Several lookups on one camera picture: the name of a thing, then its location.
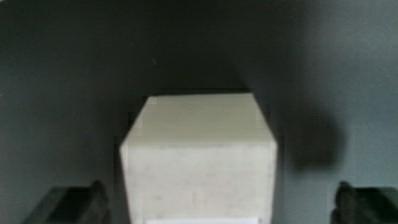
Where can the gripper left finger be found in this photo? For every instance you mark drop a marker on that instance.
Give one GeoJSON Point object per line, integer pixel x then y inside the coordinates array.
{"type": "Point", "coordinates": [73, 205]}

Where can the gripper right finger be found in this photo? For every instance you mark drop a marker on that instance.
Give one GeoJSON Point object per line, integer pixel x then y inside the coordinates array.
{"type": "Point", "coordinates": [364, 205]}

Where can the white leg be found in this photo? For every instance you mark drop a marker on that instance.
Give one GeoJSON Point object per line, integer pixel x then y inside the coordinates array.
{"type": "Point", "coordinates": [199, 158]}

